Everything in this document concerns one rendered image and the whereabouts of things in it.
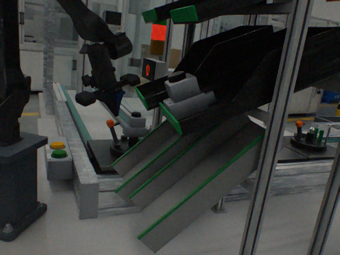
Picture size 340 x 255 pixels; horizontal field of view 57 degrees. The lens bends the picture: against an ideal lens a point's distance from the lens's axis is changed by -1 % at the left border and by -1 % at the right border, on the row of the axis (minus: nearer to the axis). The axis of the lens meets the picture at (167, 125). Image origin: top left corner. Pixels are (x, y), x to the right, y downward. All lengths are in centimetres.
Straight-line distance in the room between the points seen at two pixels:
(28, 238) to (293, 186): 83
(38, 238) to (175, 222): 38
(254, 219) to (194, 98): 21
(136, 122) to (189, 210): 47
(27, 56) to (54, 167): 534
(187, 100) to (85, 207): 44
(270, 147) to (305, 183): 72
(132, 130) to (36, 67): 539
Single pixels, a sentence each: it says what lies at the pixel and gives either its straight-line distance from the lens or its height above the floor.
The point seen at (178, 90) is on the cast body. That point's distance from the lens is 50.
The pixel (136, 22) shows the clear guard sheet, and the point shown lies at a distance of 148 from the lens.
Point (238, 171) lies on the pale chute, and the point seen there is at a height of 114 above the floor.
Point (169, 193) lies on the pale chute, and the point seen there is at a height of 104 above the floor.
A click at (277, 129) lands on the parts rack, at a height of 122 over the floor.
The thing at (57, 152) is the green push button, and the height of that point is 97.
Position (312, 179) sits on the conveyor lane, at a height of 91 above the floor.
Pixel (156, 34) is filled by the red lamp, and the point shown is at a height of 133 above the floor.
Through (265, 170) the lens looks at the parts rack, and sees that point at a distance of 50.
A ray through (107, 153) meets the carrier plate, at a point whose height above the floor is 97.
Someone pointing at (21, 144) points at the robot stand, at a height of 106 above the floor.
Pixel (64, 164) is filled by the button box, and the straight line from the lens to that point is 93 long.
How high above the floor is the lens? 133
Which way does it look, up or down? 16 degrees down
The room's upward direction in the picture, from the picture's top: 7 degrees clockwise
